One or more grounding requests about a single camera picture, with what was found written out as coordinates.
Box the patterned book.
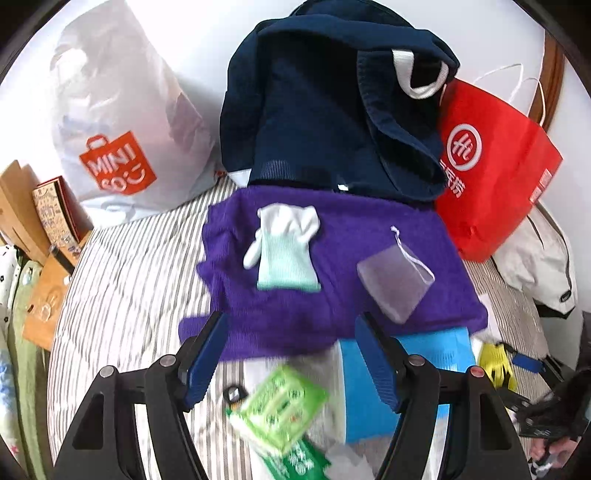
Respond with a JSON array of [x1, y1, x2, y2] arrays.
[[31, 175, 95, 274]]

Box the dark green tissue packet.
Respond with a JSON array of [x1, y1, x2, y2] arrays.
[[263, 438, 333, 480]]

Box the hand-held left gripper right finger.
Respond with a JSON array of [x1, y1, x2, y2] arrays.
[[355, 311, 532, 480]]

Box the yellow pouch with black straps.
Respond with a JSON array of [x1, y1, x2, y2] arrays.
[[478, 342, 514, 388]]

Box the red fabric shopping bag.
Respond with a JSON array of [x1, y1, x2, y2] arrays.
[[434, 64, 564, 264]]

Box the brown cardboard box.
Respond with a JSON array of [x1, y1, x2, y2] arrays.
[[0, 159, 51, 264]]

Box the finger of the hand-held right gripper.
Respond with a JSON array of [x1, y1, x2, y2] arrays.
[[505, 344, 557, 376]]

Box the translucent drawstring pouch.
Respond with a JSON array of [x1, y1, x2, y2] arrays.
[[357, 226, 435, 323]]

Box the purple towel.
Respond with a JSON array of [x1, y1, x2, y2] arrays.
[[179, 185, 489, 361]]

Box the person's right hand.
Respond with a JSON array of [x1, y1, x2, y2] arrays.
[[530, 436, 580, 477]]

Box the green snack packet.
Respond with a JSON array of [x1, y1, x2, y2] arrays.
[[228, 364, 329, 455]]

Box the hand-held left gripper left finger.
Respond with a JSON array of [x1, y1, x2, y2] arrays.
[[58, 311, 232, 480]]

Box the brown wooden frame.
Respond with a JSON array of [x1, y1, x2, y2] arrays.
[[529, 28, 567, 134]]

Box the white and mint glove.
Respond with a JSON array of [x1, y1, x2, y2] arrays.
[[243, 203, 322, 292]]

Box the white plastic shopping bag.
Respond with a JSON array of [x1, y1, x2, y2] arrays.
[[50, 0, 218, 217]]

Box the brown paper bag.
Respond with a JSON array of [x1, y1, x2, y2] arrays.
[[23, 231, 93, 352]]

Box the white padded jacket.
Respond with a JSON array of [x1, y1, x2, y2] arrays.
[[492, 203, 580, 319]]

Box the pale green cloth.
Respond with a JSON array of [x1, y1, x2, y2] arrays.
[[6, 258, 51, 464]]

